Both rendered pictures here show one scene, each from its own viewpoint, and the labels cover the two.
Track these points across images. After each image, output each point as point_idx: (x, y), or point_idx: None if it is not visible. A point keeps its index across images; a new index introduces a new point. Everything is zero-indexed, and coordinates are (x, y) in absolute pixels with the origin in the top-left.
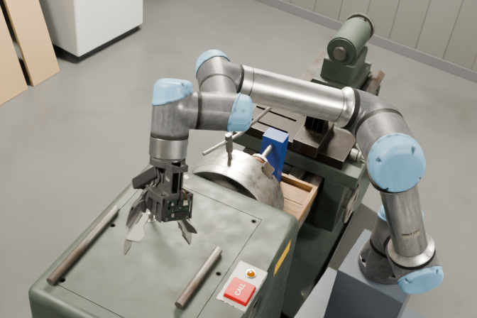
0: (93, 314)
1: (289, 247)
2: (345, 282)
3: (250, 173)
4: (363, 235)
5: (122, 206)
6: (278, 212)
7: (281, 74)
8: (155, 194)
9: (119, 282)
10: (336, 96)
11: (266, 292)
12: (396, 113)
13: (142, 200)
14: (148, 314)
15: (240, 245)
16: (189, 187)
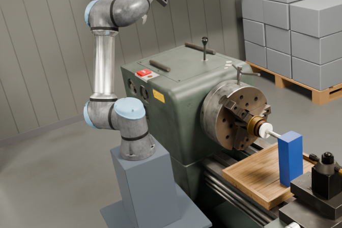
0: (165, 51)
1: (164, 100)
2: None
3: (221, 90)
4: (165, 150)
5: (217, 55)
6: (178, 87)
7: None
8: None
9: (174, 54)
10: None
11: (152, 101)
12: (112, 1)
13: None
14: (154, 58)
15: (168, 76)
16: (217, 68)
